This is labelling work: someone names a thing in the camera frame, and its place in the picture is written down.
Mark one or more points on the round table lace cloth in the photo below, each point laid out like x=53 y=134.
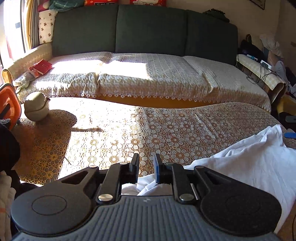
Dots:
x=79 y=132

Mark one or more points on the white bear pattern pillow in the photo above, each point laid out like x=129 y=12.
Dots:
x=46 y=25

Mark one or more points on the green plaid blanket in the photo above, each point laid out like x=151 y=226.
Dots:
x=65 y=5

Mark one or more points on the red rabbit cushion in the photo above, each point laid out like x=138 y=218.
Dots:
x=99 y=2

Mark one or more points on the dark folded clothes pile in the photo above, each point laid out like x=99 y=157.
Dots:
x=10 y=154

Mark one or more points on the white printed sweatshirt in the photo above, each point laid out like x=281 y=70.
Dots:
x=265 y=161

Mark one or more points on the right abstract painting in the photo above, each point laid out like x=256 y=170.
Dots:
x=259 y=3

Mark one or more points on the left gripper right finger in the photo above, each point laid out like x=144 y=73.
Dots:
x=175 y=175

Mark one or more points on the red text cushion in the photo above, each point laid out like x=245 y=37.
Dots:
x=149 y=2

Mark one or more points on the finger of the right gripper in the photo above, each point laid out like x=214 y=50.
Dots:
x=290 y=135

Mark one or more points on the green sofa with lace cover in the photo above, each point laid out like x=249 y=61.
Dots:
x=140 y=55

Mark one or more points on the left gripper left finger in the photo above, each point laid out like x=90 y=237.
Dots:
x=111 y=180

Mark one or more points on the armchair with yellow cover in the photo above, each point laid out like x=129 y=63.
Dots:
x=248 y=61

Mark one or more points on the yellow grey curtain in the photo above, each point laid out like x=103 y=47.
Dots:
x=29 y=24

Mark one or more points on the black object on sofa back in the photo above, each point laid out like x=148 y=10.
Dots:
x=215 y=13

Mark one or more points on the clothes pile on armchair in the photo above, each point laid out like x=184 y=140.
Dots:
x=271 y=48

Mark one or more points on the red booklet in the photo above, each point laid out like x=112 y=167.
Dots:
x=41 y=67

